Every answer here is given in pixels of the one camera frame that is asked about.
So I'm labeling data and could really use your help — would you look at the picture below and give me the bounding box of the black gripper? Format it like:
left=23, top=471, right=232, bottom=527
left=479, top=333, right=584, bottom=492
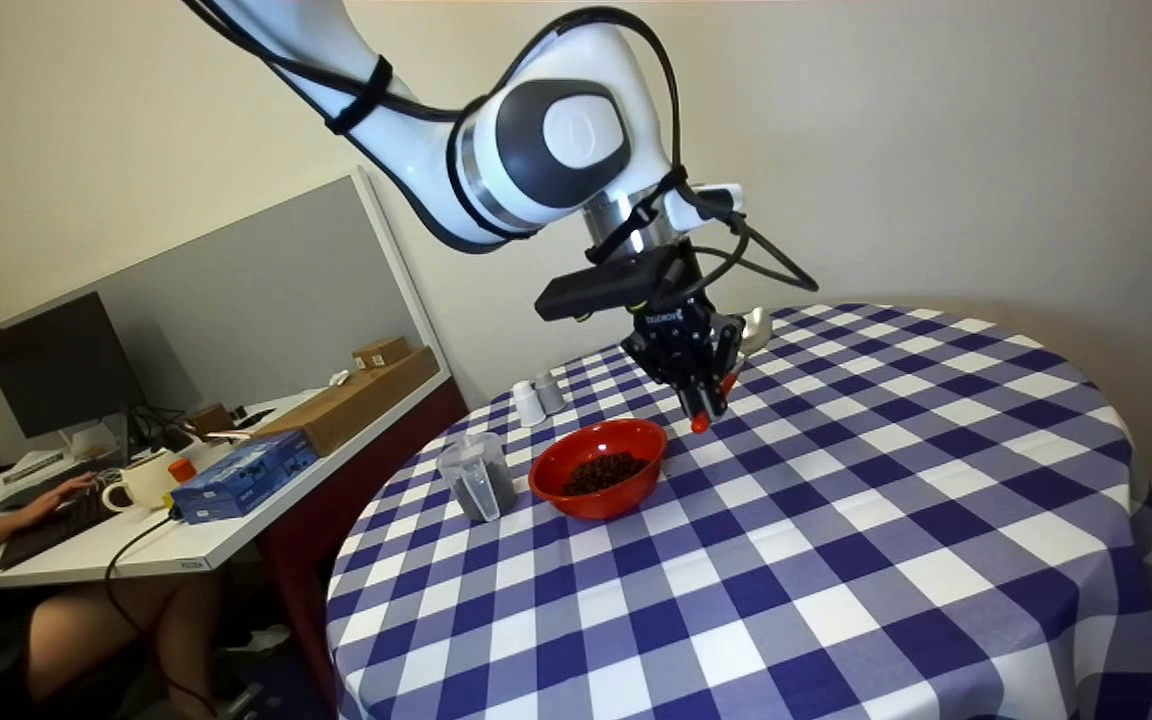
left=622, top=292, right=750, bottom=423

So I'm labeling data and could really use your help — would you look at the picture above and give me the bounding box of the red cylindrical object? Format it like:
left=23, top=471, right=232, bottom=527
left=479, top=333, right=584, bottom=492
left=683, top=395, right=741, bottom=441

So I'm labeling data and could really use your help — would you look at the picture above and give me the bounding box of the red plastic bowl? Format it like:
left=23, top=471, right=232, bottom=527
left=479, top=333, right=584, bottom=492
left=523, top=417, right=671, bottom=524

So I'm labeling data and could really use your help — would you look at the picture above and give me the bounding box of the person's bare hand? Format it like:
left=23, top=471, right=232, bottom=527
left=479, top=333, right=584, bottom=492
left=0, top=471, right=104, bottom=548

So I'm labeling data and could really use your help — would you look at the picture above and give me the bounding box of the dark brown beans heap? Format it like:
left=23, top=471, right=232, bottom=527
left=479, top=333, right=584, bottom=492
left=556, top=446, right=654, bottom=494

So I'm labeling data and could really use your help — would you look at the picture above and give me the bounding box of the blue white checkered tablecloth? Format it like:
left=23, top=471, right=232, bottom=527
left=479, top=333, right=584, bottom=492
left=320, top=296, right=1152, bottom=720

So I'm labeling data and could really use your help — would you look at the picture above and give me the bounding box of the flat brown cardboard box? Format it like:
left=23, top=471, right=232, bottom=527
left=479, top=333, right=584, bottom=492
left=248, top=337, right=447, bottom=457

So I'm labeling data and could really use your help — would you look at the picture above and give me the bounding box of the dark red cabinet side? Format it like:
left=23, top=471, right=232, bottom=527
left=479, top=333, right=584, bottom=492
left=254, top=383, right=474, bottom=673

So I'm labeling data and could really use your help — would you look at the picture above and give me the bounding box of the gray desk partition panel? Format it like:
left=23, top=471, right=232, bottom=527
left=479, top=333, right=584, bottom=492
left=0, top=173, right=453, bottom=433

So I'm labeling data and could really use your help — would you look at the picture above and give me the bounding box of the blue cardboard box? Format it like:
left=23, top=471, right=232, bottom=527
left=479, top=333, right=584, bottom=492
left=172, top=433, right=320, bottom=527

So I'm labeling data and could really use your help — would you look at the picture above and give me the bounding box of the white office desk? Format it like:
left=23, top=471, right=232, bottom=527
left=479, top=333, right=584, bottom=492
left=0, top=363, right=453, bottom=592

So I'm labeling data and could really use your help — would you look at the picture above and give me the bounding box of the white mug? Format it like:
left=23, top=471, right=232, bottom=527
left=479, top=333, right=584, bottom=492
left=100, top=452, right=188, bottom=521

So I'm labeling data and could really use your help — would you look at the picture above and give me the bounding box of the black computer monitor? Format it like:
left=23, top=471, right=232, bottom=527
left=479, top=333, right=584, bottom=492
left=0, top=288, right=154, bottom=441

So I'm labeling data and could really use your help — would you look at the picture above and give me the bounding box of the person's bare leg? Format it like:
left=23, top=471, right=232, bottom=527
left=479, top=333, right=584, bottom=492
left=21, top=571, right=228, bottom=720

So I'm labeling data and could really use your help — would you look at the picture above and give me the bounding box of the black keyboard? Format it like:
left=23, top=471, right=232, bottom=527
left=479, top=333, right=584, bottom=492
left=0, top=485, right=122, bottom=575

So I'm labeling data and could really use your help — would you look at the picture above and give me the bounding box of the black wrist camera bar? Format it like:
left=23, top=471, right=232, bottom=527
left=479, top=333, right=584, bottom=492
left=531, top=245, right=705, bottom=324

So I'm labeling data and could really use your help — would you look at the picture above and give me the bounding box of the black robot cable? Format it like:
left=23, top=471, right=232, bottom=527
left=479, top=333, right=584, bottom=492
left=180, top=0, right=823, bottom=296

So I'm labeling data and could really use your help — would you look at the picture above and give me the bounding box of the thin black desk cable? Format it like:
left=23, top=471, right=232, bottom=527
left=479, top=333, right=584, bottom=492
left=100, top=510, right=207, bottom=720

